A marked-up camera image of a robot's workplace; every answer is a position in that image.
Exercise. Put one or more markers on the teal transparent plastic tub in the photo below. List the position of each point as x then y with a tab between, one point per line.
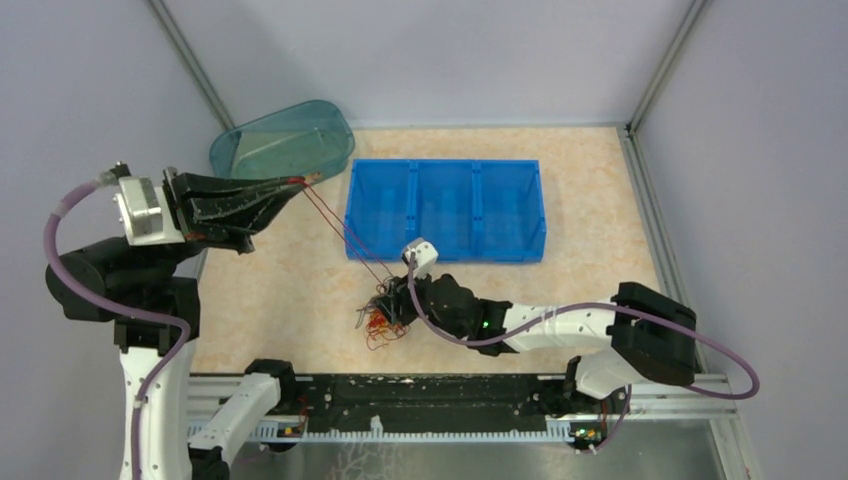
310	139

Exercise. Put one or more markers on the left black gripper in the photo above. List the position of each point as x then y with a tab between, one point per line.
234	205

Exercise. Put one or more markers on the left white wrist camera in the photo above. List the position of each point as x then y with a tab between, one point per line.
145	213

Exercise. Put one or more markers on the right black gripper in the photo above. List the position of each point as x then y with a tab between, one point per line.
399	299

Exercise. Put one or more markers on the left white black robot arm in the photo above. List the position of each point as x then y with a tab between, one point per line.
130	281

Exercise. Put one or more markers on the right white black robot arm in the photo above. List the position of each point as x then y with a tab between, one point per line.
636	334

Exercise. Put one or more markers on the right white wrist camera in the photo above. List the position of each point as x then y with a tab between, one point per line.
421	256

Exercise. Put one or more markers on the aluminium frame rail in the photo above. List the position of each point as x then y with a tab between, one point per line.
519	395

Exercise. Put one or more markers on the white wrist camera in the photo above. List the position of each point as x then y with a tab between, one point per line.
421	256
145	213

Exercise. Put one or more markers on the blue three-compartment plastic bin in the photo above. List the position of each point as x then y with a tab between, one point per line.
471	210

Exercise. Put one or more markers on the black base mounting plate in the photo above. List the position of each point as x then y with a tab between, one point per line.
416	421

